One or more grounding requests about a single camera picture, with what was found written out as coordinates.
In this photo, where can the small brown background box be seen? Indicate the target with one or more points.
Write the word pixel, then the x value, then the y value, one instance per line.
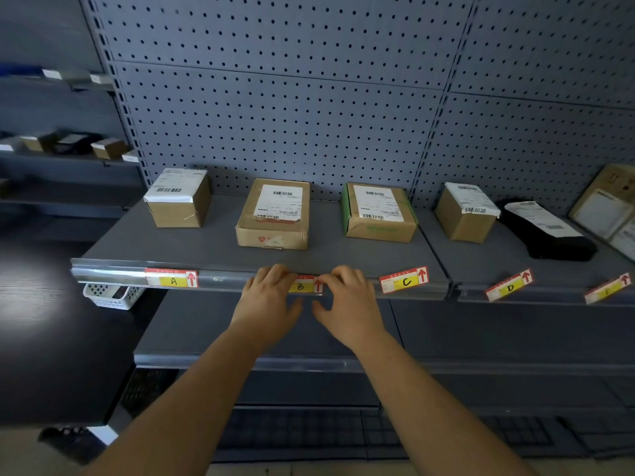
pixel 38 142

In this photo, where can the black plastic crate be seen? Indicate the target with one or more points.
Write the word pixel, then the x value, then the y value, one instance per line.
pixel 146 389

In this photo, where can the person's right forearm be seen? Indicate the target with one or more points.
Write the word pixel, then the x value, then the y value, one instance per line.
pixel 426 411

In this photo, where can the black parcel bag white label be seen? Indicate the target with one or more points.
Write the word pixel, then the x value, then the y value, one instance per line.
pixel 550 237

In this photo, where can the grey background shelf unit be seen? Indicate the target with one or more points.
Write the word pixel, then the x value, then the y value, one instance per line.
pixel 54 188

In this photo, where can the person's left thumb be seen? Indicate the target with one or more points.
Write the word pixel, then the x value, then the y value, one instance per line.
pixel 295 310

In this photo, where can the cube cardboard box white label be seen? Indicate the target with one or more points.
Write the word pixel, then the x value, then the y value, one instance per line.
pixel 178 205

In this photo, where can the person's left little finger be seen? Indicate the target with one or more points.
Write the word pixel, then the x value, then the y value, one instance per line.
pixel 249 287

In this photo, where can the flat cardboard box white label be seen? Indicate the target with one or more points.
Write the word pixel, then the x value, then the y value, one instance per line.
pixel 274 218

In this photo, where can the small cardboard box white label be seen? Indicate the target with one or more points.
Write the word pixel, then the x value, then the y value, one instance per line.
pixel 464 218

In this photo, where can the blue background item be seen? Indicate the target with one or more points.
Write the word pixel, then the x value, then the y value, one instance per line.
pixel 20 70

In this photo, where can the red yellow shelf label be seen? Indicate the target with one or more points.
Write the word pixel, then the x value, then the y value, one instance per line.
pixel 404 280
pixel 607 289
pixel 509 285
pixel 303 286
pixel 171 278

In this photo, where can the green-sided cardboard box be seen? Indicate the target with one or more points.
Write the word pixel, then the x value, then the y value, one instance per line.
pixel 379 215

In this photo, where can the grey pegboard back panel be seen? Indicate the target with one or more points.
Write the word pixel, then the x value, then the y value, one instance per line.
pixel 317 94

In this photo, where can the large leaning cardboard box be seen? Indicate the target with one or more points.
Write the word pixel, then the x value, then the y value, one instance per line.
pixel 603 203

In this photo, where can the person's left middle finger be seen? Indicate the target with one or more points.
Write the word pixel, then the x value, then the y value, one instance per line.
pixel 277 276

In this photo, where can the person's right thumb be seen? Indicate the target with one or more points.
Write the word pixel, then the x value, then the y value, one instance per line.
pixel 321 314

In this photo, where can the white plastic basket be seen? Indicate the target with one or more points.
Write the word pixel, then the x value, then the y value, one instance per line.
pixel 111 295

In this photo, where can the grey metal shelf board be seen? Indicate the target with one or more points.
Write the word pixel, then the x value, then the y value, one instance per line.
pixel 496 257
pixel 208 252

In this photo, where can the person's right hand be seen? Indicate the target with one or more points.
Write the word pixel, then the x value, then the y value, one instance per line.
pixel 354 314

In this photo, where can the brown background box white top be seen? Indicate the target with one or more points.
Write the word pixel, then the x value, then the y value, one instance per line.
pixel 109 148

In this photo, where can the black background parcel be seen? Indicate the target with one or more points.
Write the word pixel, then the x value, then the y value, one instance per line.
pixel 74 143

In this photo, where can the person's right middle finger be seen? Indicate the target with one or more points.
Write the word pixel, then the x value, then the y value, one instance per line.
pixel 344 276

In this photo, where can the grey lower shelf board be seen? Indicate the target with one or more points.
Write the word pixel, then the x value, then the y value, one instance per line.
pixel 198 337

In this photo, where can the person's left forearm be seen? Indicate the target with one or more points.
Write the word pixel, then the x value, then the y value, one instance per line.
pixel 198 406

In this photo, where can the person's right little finger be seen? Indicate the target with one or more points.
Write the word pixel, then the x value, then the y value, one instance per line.
pixel 369 293

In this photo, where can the person's left hand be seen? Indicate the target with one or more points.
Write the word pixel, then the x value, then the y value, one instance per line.
pixel 263 312

